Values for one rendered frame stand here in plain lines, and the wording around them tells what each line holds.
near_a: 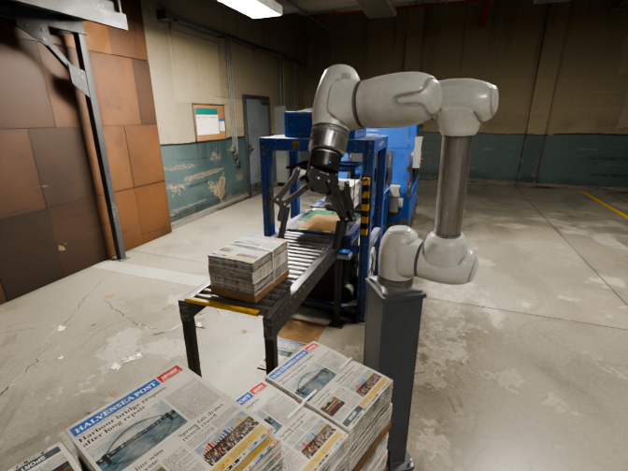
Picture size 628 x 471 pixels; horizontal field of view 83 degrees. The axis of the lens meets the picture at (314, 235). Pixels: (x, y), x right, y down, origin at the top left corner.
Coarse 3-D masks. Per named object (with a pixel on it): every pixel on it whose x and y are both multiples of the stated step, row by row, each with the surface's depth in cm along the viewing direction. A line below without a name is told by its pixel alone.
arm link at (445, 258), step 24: (456, 96) 113; (480, 96) 110; (456, 120) 116; (480, 120) 115; (456, 144) 120; (456, 168) 123; (456, 192) 126; (456, 216) 130; (432, 240) 136; (456, 240) 132; (432, 264) 138; (456, 264) 133
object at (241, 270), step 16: (208, 256) 185; (224, 256) 182; (240, 256) 182; (256, 256) 182; (208, 272) 188; (224, 272) 183; (240, 272) 179; (256, 272) 179; (224, 288) 188; (240, 288) 182; (256, 288) 180
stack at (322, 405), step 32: (320, 352) 140; (256, 384) 124; (288, 384) 124; (320, 384) 124; (352, 384) 124; (384, 384) 124; (288, 416) 111; (320, 416) 111; (352, 416) 110; (384, 416) 126; (288, 448) 100; (320, 448) 100; (352, 448) 110; (384, 448) 134
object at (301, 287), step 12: (324, 252) 250; (336, 252) 270; (312, 264) 230; (324, 264) 243; (300, 276) 214; (312, 276) 220; (300, 288) 202; (312, 288) 223; (288, 300) 186; (300, 300) 204; (276, 312) 174; (288, 312) 188; (264, 324) 171; (276, 324) 174; (264, 336) 173
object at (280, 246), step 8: (240, 240) 206; (248, 240) 206; (256, 240) 205; (264, 240) 205; (272, 240) 205; (280, 240) 205; (272, 248) 194; (280, 248) 200; (280, 256) 201; (288, 256) 209; (280, 264) 201; (288, 264) 209; (280, 272) 202
